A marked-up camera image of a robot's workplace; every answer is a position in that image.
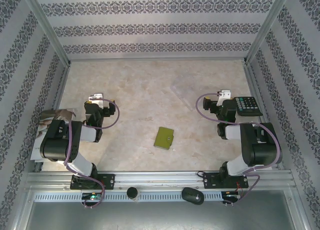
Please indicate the magazine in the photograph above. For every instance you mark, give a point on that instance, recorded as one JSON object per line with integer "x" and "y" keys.
{"x": 43, "y": 115}

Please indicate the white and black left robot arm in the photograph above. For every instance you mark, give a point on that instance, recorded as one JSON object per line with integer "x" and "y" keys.
{"x": 87, "y": 134}

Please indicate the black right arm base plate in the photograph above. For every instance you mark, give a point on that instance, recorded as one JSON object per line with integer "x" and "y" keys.
{"x": 210, "y": 181}

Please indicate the aluminium frame post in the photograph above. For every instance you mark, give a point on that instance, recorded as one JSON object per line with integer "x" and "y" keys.
{"x": 51, "y": 33}
{"x": 262, "y": 33}

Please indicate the aluminium mounting rail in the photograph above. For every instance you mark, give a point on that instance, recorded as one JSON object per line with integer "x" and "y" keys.
{"x": 160, "y": 180}

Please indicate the black computer mouse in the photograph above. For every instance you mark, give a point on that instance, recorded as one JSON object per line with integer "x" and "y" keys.
{"x": 191, "y": 195}

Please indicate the black calculator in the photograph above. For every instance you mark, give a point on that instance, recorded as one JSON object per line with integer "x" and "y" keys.
{"x": 247, "y": 106}

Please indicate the clear acrylic card stand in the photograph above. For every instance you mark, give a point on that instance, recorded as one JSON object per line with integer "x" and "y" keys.
{"x": 183, "y": 95}

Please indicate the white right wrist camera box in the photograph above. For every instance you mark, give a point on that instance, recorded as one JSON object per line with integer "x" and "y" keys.
{"x": 223, "y": 97}

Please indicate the aluminium side rail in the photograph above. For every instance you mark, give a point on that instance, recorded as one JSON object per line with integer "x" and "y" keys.
{"x": 61, "y": 90}
{"x": 254, "y": 90}

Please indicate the green card holder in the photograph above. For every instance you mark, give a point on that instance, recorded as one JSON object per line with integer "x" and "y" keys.
{"x": 163, "y": 137}

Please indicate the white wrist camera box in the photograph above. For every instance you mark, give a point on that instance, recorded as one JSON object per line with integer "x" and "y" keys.
{"x": 223, "y": 97}
{"x": 96, "y": 99}

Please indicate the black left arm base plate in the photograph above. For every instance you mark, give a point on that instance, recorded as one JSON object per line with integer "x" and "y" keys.
{"x": 108, "y": 181}

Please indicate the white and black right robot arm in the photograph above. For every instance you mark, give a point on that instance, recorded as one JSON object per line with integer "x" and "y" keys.
{"x": 233, "y": 132}

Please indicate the small jar with black lid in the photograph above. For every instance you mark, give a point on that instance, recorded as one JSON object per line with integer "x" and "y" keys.
{"x": 132, "y": 192}

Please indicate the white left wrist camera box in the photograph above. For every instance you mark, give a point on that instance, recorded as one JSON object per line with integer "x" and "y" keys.
{"x": 96, "y": 99}

